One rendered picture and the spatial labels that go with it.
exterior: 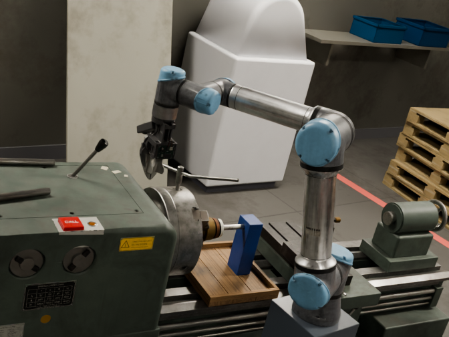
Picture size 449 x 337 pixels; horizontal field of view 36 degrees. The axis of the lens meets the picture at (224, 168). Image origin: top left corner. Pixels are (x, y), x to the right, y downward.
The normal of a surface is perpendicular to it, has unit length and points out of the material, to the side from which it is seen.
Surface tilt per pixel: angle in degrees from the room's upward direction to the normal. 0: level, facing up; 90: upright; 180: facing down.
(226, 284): 0
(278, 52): 90
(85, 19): 74
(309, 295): 97
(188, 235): 65
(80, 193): 0
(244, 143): 90
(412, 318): 0
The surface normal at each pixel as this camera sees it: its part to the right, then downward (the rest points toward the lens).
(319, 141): -0.46, 0.11
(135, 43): 0.62, 0.16
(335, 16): 0.59, 0.43
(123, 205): 0.22, -0.90
